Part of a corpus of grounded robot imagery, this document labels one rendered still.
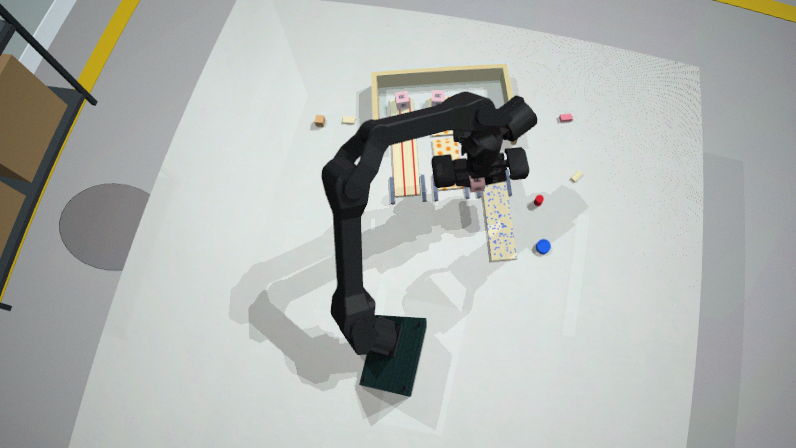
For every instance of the pink labelled cube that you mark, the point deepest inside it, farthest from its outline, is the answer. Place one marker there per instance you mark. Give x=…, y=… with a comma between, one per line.
x=477, y=184

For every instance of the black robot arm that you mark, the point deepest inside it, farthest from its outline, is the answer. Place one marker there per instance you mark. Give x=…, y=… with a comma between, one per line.
x=476, y=124

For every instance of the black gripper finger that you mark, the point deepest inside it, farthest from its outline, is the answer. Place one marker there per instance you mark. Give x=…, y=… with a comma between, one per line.
x=495, y=180
x=463, y=183

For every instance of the tan u-shaped wooden frame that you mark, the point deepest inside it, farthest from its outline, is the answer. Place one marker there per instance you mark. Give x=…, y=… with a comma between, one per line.
x=401, y=90

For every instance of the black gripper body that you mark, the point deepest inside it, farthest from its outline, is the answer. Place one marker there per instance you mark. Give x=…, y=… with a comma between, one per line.
x=444, y=171

